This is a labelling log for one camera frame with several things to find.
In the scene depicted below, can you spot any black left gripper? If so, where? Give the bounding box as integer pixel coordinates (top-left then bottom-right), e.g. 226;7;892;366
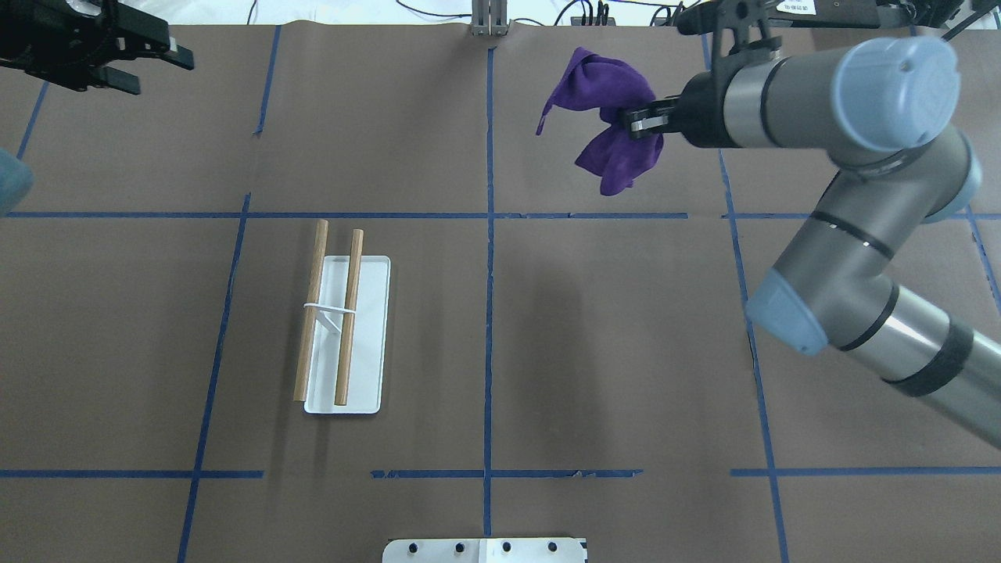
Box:
1;1;196;95

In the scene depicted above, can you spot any black power strip with plugs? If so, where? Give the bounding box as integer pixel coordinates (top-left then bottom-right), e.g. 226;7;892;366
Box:
561;1;615;27

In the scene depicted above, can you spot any grey aluminium post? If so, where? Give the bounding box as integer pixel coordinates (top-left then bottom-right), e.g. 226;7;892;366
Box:
469;0;510;37

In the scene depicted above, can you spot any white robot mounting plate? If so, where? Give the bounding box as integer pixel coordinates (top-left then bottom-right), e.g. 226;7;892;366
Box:
382;537;589;562

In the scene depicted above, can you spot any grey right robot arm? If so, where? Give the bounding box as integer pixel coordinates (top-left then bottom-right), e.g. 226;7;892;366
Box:
619;36;1000;446

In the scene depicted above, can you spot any black device on back table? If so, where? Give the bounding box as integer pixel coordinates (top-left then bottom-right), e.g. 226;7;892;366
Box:
768;1;915;29

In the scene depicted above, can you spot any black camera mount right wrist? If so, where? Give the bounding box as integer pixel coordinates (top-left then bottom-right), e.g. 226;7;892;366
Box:
673;1;782;76

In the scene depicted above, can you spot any white towel rack with wooden bars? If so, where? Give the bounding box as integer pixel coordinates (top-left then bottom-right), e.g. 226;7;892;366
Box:
293;220;391;414

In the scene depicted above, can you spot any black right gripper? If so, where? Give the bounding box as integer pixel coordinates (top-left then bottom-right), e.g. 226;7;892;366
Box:
623;72;732;149

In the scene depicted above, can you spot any purple microfibre towel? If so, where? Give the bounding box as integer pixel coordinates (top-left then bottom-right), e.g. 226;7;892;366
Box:
535;47;665;197

